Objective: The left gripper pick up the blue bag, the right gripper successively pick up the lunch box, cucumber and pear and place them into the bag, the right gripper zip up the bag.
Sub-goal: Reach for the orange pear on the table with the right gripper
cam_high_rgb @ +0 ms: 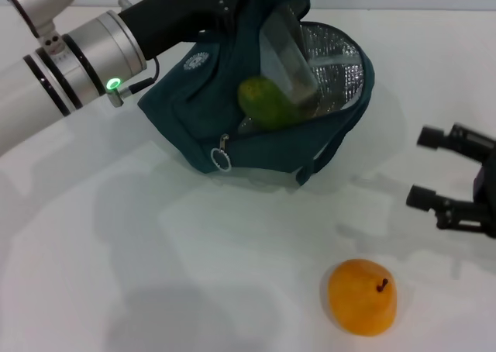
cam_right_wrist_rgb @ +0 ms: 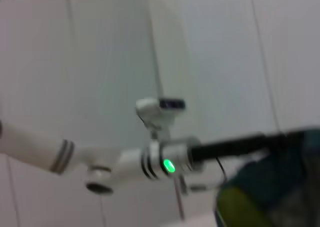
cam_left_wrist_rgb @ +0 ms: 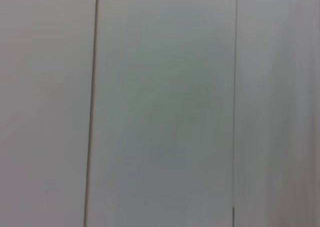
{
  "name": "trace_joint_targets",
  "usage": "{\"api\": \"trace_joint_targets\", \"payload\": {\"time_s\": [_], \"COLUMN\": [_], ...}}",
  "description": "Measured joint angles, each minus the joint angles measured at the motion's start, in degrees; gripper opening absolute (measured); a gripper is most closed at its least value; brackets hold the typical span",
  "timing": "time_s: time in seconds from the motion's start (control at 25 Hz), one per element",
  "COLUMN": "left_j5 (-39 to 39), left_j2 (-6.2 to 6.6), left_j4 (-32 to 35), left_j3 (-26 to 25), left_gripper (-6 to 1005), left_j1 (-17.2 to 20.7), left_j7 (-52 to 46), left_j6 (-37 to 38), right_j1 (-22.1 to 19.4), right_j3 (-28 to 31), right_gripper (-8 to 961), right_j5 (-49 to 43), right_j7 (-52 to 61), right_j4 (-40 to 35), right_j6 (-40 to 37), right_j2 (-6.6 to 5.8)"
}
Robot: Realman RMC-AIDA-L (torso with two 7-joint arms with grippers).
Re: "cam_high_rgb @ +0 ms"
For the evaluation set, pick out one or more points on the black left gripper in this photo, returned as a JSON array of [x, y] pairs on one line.
[[174, 14]]

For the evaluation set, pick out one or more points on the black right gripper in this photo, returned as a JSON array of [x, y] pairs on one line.
[[486, 185]]

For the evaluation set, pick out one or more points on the clear blue-rimmed plastic container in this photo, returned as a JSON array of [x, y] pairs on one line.
[[286, 57]]

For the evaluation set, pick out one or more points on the green cucumber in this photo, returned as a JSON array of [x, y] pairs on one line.
[[263, 104]]

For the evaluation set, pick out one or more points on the teal fabric insulated bag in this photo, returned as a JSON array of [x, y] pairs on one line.
[[186, 108]]

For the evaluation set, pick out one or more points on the orange yellow pear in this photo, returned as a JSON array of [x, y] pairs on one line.
[[360, 301]]

